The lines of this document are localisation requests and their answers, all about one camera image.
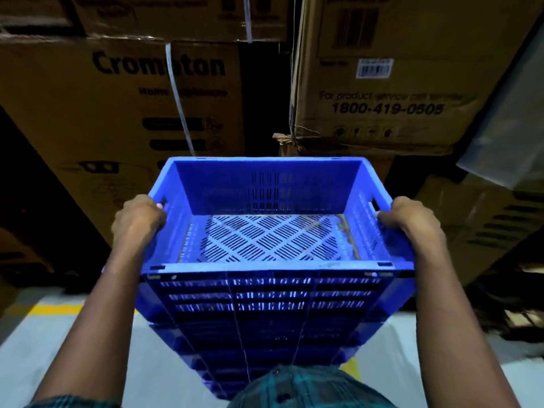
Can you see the person's right hand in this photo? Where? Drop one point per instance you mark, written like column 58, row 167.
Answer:
column 414, row 220

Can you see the stack of blue crates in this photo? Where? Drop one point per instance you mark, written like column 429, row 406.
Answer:
column 272, row 327

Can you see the blue crate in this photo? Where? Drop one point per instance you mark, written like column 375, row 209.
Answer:
column 272, row 186

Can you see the person's left forearm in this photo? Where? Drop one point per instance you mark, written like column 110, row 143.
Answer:
column 89, row 322

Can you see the clear plastic sheet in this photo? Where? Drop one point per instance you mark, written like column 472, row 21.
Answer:
column 510, row 135

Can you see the wide printed cardboard box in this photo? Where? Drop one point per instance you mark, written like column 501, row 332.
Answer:
column 170, row 16

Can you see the person's right forearm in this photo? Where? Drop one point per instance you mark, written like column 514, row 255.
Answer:
column 459, row 335

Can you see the person's left hand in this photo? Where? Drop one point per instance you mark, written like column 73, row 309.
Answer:
column 136, row 225

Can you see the narrow printed cardboard box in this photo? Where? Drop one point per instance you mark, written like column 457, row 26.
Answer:
column 382, row 165

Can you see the teal plaid shirt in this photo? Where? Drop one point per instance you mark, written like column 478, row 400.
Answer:
column 310, row 390

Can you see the plain cardboard box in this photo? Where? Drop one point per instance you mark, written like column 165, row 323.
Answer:
column 21, row 250

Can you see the torn-edged cardboard box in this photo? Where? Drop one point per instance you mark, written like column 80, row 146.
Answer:
column 403, row 101

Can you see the cardboard box with black bars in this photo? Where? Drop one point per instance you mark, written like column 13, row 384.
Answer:
column 480, row 225

